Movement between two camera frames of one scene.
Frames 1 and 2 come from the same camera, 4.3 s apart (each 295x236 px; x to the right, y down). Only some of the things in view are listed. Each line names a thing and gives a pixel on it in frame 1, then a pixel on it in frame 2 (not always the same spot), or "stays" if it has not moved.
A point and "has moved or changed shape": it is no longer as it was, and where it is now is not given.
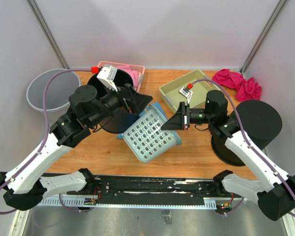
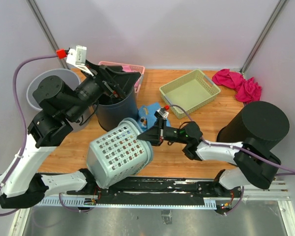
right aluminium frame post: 279,8 stays
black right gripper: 181,120 → 153,134
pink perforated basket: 136,73 stays
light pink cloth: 134,74 stays
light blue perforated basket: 148,140 has moved or changed shape
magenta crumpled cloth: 247,90 stays
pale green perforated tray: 172,98 stays
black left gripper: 131,101 → 109,80
